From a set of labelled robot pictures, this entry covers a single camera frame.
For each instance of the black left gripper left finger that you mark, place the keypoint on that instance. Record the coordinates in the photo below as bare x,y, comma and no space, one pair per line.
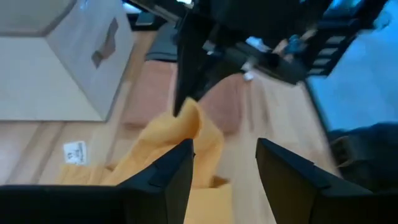
140,205

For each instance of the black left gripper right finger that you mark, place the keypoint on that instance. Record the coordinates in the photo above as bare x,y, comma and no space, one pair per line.
311,202

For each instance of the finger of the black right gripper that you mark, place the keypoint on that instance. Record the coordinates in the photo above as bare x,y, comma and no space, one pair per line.
192,56
267,62

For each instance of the yellow towel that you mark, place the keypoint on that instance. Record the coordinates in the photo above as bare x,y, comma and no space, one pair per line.
174,130

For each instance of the beige fabric storage box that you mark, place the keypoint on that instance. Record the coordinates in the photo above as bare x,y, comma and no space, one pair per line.
46,77

